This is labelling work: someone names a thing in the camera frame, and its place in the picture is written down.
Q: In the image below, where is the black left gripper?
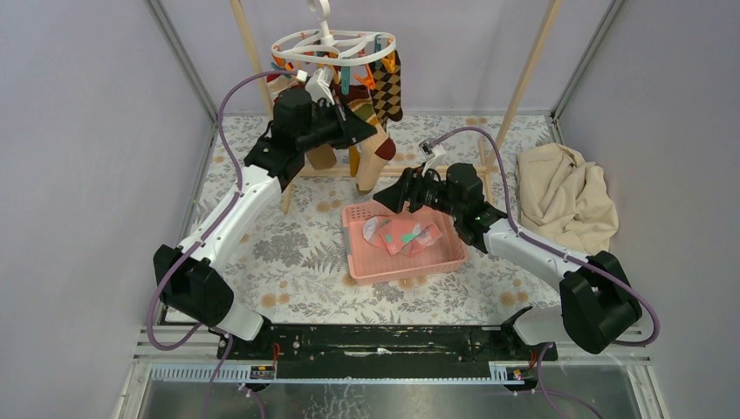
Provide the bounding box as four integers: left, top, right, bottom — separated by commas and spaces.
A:
293, 94, 374, 153

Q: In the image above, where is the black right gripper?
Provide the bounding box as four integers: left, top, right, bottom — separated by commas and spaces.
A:
373, 162, 463, 219

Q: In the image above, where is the beige striped maroon sock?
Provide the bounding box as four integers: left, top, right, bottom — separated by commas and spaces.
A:
342, 85, 396, 195

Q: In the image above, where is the brown yellow argyle sock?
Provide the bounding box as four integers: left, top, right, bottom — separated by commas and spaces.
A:
372, 51, 403, 128

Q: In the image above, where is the pink patterned sock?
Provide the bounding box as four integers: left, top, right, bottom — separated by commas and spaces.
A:
361, 214, 442, 257

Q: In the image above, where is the pink basket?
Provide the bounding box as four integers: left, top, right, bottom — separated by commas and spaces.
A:
342, 201, 469, 285

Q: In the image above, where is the white round clip hanger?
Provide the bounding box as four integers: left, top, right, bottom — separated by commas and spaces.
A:
271, 0, 397, 68

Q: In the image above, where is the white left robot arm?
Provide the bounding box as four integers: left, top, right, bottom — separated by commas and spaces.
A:
154, 88, 378, 359

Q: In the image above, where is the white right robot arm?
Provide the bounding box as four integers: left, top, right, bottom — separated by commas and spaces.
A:
373, 163, 643, 360

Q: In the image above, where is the mustard yellow sock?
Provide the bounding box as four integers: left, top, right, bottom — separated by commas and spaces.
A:
348, 146, 361, 178

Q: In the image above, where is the tan ribbed sock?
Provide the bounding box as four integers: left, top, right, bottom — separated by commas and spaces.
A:
306, 145, 337, 171

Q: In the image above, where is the floral table mat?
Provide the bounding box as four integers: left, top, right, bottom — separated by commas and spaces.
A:
190, 115, 561, 325

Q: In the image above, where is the beige cloth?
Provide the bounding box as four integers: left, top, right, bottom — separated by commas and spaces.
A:
516, 143, 619, 255

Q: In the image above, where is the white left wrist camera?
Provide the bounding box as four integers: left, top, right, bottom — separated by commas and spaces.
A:
295, 67, 336, 106

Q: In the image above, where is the wooden rack frame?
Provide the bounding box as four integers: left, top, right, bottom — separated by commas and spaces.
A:
229, 0, 565, 215

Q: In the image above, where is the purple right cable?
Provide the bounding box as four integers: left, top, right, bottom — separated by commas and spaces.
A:
424, 125, 661, 348

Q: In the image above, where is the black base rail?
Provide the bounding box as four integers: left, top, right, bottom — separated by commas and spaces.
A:
216, 324, 558, 380

